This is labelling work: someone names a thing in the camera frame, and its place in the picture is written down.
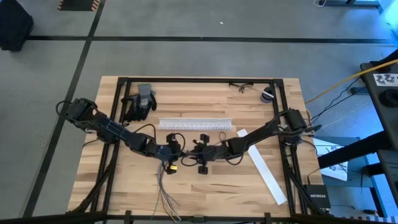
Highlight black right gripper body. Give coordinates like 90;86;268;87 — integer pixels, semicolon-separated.
188;142;224;163

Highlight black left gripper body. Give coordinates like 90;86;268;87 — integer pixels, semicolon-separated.
155;143;186;164

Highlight black zip tie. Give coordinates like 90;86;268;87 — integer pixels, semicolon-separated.
181;151;200;167

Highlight red wire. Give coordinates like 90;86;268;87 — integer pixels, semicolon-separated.
160;161;175;218

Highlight white slotted cable duct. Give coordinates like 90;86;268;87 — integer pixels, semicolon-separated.
158;117;233;131

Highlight bundle of thin wires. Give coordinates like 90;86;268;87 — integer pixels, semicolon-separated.
160;161;183;222
160;161;182;207

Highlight black wire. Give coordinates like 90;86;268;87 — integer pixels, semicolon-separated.
158;161;175;220

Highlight white duct cover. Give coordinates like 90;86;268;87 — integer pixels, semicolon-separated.
236;128;289;206

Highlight black work glove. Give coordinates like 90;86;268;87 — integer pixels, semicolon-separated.
120;95;149;123

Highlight grey cuffed work glove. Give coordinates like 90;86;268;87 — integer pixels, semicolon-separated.
136;83;157;112

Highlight black safety glasses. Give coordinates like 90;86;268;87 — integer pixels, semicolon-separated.
228;81;254;94

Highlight black tape roll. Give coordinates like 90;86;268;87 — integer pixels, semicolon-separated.
259;86;276;104

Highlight white paper sheet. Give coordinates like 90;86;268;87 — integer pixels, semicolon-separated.
312;138;348;182

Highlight orange black striped board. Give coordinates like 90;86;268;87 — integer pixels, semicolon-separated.
57;0;100;12

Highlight black side table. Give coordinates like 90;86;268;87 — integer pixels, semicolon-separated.
317;49;398;218

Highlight white marker print sheet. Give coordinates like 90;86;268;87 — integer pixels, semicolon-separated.
372;73;398;87

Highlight black case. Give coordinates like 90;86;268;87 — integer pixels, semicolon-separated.
0;0;34;52

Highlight dark desk foot bar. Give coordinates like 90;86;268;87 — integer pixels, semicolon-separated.
323;0;380;7

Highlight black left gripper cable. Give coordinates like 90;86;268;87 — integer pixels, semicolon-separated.
133;123;157;142

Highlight black aluminium rig frame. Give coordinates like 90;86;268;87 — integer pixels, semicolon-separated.
67;76;332;224

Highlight black Netgear network switch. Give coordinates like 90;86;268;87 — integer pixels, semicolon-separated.
303;184;332;214

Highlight black left arm shoulder cable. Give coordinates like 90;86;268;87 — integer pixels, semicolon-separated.
55;100;73;118

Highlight thin black floor cable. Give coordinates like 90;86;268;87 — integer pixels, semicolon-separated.
309;76;368;125

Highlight thick yellow hanging cable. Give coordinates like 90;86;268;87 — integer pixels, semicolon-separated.
304;58;398;105

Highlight black cable coil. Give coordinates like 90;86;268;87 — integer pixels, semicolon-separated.
378;88;398;108

